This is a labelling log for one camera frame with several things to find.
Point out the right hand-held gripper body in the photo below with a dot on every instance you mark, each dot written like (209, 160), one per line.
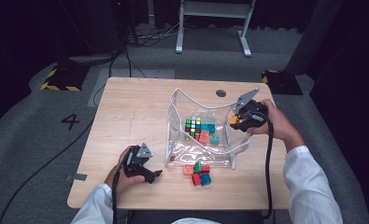
(255, 112)

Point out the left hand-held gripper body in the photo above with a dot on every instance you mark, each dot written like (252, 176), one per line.
(135, 169)

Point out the orange toy block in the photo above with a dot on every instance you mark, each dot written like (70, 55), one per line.
(234, 119)

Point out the teal toy block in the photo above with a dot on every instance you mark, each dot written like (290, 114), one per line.
(211, 128)
(215, 139)
(204, 127)

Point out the coral toy block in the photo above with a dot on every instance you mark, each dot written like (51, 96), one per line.
(187, 169)

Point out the peach toy block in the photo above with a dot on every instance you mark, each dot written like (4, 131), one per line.
(204, 137)

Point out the clear bag with white trim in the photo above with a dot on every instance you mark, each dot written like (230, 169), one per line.
(185, 157)

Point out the green toy block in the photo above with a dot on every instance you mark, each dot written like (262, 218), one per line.
(197, 167)

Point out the multicoloured puzzle cube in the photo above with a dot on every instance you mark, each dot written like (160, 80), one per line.
(193, 127)

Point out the blue toy block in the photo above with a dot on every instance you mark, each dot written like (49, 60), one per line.
(205, 179)

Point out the person's left hand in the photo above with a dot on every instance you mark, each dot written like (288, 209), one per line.
(124, 182)

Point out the person's right hand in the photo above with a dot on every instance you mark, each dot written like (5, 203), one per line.
(281, 127)

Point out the dark round table grommet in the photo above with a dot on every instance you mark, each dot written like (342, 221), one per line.
(220, 93)

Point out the black yellow striped floor base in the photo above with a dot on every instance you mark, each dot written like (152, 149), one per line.
(281, 82)
(67, 77)

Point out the grey tape piece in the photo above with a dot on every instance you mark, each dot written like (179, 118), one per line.
(75, 177)

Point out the person's torso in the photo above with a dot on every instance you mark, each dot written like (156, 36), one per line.
(194, 221)

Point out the grey pillar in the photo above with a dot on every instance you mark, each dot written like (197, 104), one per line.
(313, 37)

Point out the white metal stand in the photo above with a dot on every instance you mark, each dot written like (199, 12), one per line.
(180, 31)

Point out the dark equipment cabinet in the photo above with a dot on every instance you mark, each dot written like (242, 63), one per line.
(88, 25)

